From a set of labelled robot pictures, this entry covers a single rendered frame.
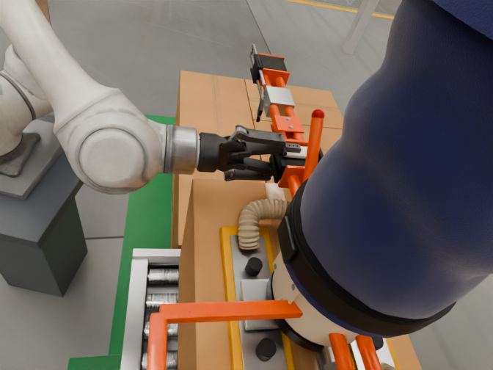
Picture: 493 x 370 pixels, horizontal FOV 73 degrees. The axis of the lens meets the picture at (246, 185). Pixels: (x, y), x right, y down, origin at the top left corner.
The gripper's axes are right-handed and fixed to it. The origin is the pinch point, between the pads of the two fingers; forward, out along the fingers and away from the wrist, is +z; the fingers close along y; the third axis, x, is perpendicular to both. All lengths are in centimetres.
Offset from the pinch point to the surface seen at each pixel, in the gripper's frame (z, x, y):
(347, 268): -8.4, 32.8, -17.3
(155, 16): -42, -326, 121
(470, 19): -11, 30, -40
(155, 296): -26, 1, 66
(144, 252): -30, -12, 59
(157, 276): -26, -6, 66
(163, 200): -24, -81, 120
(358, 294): -6.4, 34.4, -14.7
